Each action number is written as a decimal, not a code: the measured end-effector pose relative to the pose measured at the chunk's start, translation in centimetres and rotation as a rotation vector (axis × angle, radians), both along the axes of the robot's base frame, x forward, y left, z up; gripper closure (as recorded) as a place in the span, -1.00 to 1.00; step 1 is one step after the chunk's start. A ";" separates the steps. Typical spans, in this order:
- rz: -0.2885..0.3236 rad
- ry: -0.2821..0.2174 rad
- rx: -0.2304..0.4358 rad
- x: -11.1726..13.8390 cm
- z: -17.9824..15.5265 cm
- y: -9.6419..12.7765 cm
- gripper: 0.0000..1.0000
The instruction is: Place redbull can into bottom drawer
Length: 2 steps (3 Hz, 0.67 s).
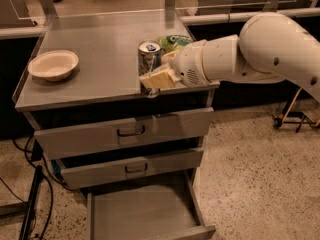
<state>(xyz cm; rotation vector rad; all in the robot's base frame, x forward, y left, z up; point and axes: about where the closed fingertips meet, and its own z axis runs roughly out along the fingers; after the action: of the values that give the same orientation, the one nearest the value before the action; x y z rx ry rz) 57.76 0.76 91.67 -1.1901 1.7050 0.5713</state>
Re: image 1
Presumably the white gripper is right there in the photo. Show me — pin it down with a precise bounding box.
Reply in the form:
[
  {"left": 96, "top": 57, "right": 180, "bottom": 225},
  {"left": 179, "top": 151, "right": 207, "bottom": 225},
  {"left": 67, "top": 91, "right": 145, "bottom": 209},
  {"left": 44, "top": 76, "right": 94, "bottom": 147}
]
[{"left": 139, "top": 40, "right": 210, "bottom": 89}]

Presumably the silver blue redbull can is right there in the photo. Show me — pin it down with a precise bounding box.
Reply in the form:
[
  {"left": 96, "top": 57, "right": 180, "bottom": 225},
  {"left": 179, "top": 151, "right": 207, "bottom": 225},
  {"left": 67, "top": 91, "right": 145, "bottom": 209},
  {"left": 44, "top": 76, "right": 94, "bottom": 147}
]
[{"left": 137, "top": 39, "right": 164, "bottom": 99}]

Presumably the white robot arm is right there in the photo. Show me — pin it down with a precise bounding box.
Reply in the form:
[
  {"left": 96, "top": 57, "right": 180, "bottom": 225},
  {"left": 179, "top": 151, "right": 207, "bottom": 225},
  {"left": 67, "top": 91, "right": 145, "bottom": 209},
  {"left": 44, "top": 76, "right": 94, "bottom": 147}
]
[{"left": 139, "top": 12, "right": 320, "bottom": 101}]

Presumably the steel drawer cabinet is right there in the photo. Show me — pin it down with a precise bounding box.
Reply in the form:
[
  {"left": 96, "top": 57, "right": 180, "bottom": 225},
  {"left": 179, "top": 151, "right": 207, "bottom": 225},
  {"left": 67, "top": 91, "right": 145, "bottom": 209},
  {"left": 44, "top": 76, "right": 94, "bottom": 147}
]
[{"left": 14, "top": 11, "right": 215, "bottom": 176}]

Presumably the top steel drawer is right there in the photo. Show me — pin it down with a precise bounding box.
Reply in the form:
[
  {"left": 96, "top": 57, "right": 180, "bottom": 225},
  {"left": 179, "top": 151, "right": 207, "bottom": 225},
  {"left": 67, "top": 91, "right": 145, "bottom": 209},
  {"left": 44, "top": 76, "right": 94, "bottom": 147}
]
[{"left": 35, "top": 107, "right": 213, "bottom": 160}]

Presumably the steel drawer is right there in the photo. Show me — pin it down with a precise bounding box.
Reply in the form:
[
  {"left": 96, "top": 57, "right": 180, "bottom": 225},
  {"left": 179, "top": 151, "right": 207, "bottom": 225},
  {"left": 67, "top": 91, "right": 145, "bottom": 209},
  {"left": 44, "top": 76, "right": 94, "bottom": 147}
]
[
  {"left": 87, "top": 171, "right": 216, "bottom": 240},
  {"left": 35, "top": 107, "right": 213, "bottom": 160},
  {"left": 61, "top": 148, "right": 203, "bottom": 189}
]

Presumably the middle steel drawer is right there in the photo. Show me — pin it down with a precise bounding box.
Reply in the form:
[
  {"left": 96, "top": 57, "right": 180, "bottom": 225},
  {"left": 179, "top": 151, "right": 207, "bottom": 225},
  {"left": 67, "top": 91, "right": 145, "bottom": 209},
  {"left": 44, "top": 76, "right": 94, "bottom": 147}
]
[{"left": 61, "top": 148, "right": 203, "bottom": 189}]

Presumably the bottom steel drawer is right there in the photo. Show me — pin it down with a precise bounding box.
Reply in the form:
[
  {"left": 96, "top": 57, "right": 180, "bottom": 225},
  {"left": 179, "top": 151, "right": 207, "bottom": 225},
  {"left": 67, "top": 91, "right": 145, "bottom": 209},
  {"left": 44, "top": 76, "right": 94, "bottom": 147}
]
[{"left": 87, "top": 171, "right": 216, "bottom": 240}]

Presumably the green chip bag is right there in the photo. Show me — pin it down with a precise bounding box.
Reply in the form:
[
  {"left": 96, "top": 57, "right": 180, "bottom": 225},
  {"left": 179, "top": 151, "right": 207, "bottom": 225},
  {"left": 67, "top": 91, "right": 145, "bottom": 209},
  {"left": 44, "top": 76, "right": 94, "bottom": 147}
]
[{"left": 156, "top": 35, "right": 193, "bottom": 53}]

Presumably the white paper bowl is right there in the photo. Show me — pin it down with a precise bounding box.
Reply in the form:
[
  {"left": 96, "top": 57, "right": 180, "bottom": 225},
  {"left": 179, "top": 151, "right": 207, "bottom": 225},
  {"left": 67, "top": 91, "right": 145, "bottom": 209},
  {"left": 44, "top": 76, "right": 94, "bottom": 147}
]
[{"left": 27, "top": 50, "right": 79, "bottom": 82}]

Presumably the black metal stand leg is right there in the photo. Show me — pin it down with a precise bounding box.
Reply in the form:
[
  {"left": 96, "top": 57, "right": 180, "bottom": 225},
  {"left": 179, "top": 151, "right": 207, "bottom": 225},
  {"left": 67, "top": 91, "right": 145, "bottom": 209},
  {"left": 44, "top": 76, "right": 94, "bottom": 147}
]
[{"left": 19, "top": 166, "right": 43, "bottom": 240}]

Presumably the yellow wheeled cart frame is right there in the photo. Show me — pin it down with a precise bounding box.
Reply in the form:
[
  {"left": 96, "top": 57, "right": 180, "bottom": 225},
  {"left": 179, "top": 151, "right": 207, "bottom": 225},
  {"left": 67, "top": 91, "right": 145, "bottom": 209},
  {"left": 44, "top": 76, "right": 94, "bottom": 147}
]
[{"left": 272, "top": 88, "right": 320, "bottom": 133}]

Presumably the black floor cable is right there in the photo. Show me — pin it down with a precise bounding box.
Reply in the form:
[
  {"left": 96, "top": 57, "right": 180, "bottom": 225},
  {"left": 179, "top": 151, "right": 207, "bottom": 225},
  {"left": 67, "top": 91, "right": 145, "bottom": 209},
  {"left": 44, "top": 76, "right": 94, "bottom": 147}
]
[{"left": 0, "top": 135, "right": 73, "bottom": 240}]

